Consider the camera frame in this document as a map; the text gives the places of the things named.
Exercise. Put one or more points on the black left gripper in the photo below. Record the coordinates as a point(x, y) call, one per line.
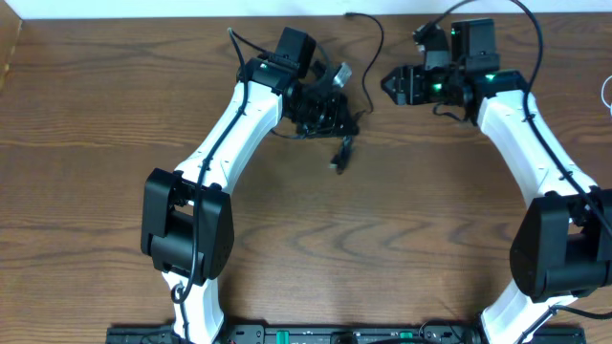
point(330, 122)

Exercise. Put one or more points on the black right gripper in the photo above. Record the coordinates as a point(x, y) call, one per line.
point(411, 80)

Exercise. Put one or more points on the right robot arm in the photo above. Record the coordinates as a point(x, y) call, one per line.
point(562, 249)

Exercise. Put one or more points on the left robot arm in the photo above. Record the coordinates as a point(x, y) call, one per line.
point(187, 225)

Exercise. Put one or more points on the cardboard box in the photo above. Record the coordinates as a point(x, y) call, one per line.
point(10, 30)

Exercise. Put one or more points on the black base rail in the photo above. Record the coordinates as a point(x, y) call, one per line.
point(436, 332)

